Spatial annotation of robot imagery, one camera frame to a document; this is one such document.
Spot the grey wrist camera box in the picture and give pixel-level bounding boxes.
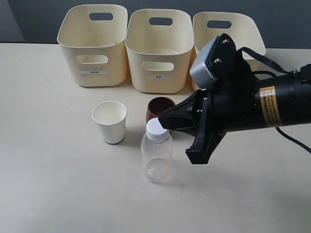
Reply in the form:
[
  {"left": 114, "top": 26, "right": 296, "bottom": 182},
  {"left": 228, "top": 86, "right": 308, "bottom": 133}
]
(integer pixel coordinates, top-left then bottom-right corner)
[{"left": 189, "top": 33, "right": 236, "bottom": 88}]

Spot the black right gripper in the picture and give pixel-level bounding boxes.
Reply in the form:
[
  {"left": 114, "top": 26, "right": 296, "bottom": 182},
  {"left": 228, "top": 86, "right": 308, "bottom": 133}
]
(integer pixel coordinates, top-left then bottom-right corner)
[{"left": 157, "top": 47, "right": 262, "bottom": 165}]

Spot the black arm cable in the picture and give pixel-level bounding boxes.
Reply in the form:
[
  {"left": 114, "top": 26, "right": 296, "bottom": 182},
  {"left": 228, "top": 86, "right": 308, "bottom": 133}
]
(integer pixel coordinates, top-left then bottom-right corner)
[{"left": 237, "top": 47, "right": 311, "bottom": 154}]

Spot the white paper cup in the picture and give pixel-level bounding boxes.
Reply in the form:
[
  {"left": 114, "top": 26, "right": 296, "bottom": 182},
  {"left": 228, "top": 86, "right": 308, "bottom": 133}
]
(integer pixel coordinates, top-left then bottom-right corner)
[{"left": 92, "top": 101, "right": 127, "bottom": 145}]

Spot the left cream plastic bin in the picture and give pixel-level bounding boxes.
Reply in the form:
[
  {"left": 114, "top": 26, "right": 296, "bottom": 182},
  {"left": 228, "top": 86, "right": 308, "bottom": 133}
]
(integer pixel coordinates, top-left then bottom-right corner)
[{"left": 57, "top": 4, "right": 128, "bottom": 87}]

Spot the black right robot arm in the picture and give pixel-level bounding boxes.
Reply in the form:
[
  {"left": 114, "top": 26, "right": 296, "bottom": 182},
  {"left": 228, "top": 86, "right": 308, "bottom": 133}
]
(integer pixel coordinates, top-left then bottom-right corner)
[{"left": 159, "top": 49, "right": 311, "bottom": 164}]

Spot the brown wooden cup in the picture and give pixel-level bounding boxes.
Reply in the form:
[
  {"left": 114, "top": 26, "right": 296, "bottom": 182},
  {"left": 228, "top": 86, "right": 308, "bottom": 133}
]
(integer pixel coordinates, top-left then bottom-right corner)
[{"left": 146, "top": 97, "right": 175, "bottom": 124}]

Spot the right cream plastic bin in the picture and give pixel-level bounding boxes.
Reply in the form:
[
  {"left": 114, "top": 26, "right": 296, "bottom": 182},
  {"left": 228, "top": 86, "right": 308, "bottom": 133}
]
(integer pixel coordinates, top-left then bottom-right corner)
[{"left": 192, "top": 12, "right": 266, "bottom": 90}]

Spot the middle cream plastic bin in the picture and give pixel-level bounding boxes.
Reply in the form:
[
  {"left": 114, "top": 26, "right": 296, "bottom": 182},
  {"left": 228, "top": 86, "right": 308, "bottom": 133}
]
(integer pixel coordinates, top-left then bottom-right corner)
[{"left": 125, "top": 9, "right": 194, "bottom": 94}]

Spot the cream plastic bin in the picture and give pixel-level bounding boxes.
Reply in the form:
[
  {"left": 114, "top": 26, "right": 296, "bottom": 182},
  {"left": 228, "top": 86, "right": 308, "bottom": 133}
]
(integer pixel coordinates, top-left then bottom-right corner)
[
  {"left": 125, "top": 9, "right": 194, "bottom": 94},
  {"left": 57, "top": 4, "right": 128, "bottom": 87},
  {"left": 192, "top": 12, "right": 266, "bottom": 90}
]

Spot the clear plastic bottle white cap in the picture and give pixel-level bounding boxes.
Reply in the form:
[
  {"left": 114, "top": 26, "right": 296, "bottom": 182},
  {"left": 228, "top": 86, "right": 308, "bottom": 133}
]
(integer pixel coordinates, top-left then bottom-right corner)
[{"left": 141, "top": 117, "right": 173, "bottom": 183}]

